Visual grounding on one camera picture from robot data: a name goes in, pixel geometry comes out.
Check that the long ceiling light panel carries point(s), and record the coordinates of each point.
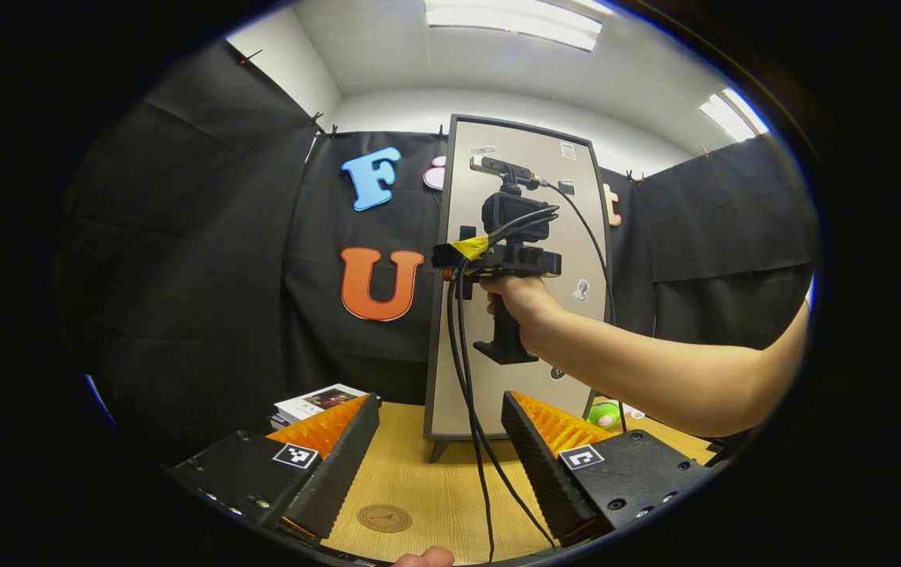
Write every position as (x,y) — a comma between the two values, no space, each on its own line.
(513,20)

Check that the green plush toy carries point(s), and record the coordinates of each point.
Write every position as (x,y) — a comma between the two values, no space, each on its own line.
(604,413)

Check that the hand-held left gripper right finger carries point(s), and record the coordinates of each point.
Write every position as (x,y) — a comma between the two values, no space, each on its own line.
(545,472)

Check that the black backdrop cloth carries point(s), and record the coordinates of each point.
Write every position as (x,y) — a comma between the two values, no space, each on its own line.
(222,276)

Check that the dark book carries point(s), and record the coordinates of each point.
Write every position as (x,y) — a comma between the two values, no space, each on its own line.
(281,424)

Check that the grey cabinet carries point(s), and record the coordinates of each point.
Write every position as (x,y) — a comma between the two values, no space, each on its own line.
(428,378)

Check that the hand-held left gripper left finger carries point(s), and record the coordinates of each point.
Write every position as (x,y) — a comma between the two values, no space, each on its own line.
(340,472)

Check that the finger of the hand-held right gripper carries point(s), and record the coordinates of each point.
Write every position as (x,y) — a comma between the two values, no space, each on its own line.
(454,256)

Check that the grey cabinet door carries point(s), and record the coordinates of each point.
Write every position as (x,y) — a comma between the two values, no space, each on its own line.
(529,394)

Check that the white book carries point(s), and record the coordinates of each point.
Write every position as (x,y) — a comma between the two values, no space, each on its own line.
(317,402)

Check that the small ceiling light panel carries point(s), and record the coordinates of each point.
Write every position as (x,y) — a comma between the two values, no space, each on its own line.
(734,114)

